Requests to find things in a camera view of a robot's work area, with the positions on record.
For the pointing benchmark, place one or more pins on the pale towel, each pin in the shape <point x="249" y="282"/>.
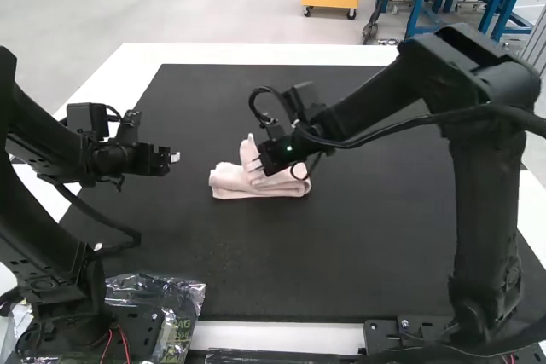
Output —
<point x="239" y="191"/>

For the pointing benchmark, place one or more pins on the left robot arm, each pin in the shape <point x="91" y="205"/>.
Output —
<point x="25" y="210"/>

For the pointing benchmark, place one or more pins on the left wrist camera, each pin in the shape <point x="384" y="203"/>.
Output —
<point x="130" y="125"/>

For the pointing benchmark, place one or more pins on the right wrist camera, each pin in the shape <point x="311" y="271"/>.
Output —
<point x="275" y="125"/>

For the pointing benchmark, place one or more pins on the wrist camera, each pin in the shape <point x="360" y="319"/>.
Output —
<point x="275" y="125"/>
<point x="130" y="125"/>

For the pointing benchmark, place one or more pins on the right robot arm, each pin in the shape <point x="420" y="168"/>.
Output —
<point x="482" y="210"/>

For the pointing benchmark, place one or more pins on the dark base panel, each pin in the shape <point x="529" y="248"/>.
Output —
<point x="426" y="338"/>
<point x="277" y="358"/>

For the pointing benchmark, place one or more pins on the silver foil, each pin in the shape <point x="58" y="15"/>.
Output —
<point x="179" y="296"/>

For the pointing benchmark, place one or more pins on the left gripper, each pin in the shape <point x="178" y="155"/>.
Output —
<point x="151" y="159"/>

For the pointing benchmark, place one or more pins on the black mat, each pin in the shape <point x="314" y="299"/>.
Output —
<point x="341" y="253"/>

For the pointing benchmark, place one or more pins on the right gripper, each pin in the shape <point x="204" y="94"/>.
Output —
<point x="279" y="155"/>

